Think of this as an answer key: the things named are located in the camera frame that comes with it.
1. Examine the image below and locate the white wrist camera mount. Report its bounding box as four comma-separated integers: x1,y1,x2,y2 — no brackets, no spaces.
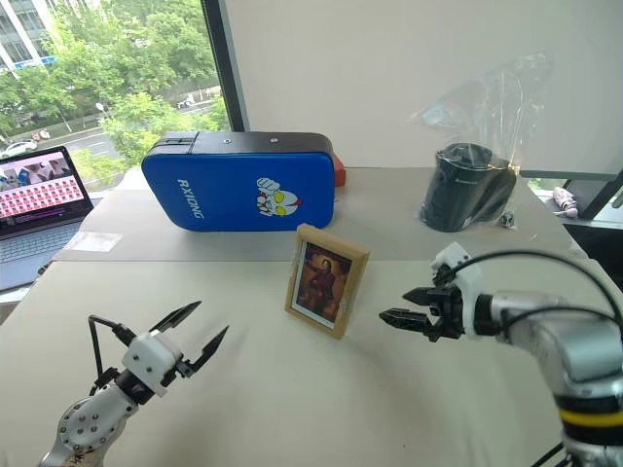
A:
121,330,183,396
429,241,485,338

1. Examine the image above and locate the pink folded umbrella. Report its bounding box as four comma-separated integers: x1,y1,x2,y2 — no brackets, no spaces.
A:
553,188,579,219

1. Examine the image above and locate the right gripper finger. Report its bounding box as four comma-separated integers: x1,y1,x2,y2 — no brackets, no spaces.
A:
379,307,435,334
401,286,442,307

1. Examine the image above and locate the grey laptop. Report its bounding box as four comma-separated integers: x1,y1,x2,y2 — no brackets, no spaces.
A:
0,145,95,293

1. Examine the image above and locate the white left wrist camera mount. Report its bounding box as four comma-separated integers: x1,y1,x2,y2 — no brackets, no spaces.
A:
121,330,183,396

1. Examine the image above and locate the dark window frame post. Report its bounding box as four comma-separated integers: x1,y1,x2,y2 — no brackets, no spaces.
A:
201,0,251,133

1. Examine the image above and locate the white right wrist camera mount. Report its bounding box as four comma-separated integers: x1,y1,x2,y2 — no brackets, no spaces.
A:
429,241,485,338

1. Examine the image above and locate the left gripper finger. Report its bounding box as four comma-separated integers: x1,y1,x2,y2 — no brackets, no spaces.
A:
147,300,202,335
186,325,231,377

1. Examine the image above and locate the wooden picture frame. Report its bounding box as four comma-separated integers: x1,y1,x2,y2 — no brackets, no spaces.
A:
283,223,371,341

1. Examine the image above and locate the red block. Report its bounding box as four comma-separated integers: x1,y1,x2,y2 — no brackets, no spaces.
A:
332,152,348,189

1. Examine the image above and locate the black cylindrical appliance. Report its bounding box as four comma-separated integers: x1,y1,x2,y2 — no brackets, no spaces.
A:
419,142,519,234

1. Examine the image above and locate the blue kick pad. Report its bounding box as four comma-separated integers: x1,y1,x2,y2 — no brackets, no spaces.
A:
140,130,338,233

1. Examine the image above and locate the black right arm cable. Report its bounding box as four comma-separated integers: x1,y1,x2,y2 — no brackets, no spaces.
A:
455,249,623,341

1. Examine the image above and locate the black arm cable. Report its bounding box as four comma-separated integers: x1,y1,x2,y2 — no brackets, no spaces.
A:
455,249,623,341
88,314,141,396

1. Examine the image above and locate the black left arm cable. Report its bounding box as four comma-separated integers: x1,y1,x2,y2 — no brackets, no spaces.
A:
88,314,141,396

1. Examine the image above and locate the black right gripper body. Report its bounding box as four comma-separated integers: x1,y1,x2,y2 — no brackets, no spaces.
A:
422,286,467,344

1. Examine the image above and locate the black cylinder in plastic bag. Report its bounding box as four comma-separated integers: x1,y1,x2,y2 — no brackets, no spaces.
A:
407,51,557,234

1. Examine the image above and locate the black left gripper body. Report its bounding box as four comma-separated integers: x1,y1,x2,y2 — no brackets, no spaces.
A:
160,357,196,388

